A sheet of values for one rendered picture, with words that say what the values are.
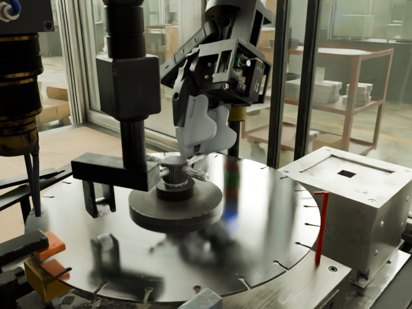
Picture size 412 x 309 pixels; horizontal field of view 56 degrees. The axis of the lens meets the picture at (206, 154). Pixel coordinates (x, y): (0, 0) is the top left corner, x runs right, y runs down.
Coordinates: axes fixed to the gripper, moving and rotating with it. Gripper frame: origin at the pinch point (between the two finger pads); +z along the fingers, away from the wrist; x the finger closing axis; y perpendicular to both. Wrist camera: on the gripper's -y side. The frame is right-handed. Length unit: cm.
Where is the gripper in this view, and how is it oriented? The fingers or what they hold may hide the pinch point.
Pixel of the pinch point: (187, 161)
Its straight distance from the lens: 47.9
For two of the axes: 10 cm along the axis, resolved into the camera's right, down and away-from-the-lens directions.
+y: 7.1, 0.6, -7.0
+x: 6.7, 2.6, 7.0
